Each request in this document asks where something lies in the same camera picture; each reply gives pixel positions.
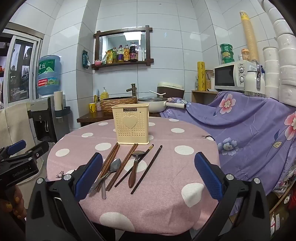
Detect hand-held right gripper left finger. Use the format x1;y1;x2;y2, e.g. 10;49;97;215
25;152;104;241

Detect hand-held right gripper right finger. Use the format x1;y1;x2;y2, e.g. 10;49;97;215
194;152;271;241

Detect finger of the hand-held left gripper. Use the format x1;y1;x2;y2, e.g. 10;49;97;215
0;140;27;160
0;141;50;168

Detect all-metal spoon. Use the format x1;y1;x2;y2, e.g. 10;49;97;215
88;158;122;194

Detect black chopstick with gold band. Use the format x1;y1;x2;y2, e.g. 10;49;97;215
114;144;154;188

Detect brown wooden chopstick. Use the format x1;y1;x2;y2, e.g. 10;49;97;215
96;143;118;192
106;143;136;191
99;144;120;189
109;144;139;191

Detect wood-handled metal spoon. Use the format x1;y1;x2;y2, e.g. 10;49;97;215
128;150;146;189

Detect cream plastic utensil holder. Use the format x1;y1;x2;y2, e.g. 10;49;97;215
111;103;150;145

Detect person's left hand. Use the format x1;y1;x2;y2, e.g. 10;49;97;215
0;184;26;222

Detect cream fabric cloth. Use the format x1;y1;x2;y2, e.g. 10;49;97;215
0;103;48;186

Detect pink polka dot tablecloth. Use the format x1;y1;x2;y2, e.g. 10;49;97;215
46;116;221;237

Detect purple floral cloth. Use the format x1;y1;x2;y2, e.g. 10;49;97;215
159;91;296;216

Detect woven pattern sink basin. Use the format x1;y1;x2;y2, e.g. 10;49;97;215
100;96;138;114

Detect blue water jug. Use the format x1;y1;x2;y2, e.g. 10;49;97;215
36;55;62;96

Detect pile of colourful packets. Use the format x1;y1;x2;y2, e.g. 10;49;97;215
268;160;296;232

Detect wooden shelf box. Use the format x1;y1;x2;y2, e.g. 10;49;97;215
191;90;220;103

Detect white pan with glass lid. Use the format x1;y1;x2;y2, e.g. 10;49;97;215
137;97;187;113

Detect brown and cream rice cooker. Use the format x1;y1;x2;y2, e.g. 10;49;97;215
157;82;185;102

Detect glass jar with grains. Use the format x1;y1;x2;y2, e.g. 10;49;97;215
205;70;214;91

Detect bronze faucet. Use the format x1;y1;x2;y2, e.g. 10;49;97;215
126;83;137;97

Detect yellow wrap roll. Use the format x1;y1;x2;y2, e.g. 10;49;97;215
197;61;207;91

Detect white microwave oven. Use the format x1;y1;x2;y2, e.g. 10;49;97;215
214;61;251;93

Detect white thermos jug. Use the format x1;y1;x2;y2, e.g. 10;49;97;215
244;62;266;96

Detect short stack white paper bowls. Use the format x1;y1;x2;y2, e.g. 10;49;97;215
262;47;280;102

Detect dark soy sauce bottle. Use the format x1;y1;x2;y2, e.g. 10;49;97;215
129;42;138;62

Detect wooden framed mirror shelf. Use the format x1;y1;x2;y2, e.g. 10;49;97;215
92;25;154;69

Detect tall stack white paper bowls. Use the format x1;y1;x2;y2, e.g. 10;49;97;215
261;0;296;107

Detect stack of yellow paper cups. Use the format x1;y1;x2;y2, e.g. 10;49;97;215
239;10;259;62

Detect window with metal frame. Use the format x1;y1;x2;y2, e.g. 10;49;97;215
0;28;43;105

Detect green packet on wall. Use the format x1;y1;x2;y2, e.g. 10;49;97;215
81;50;91;69

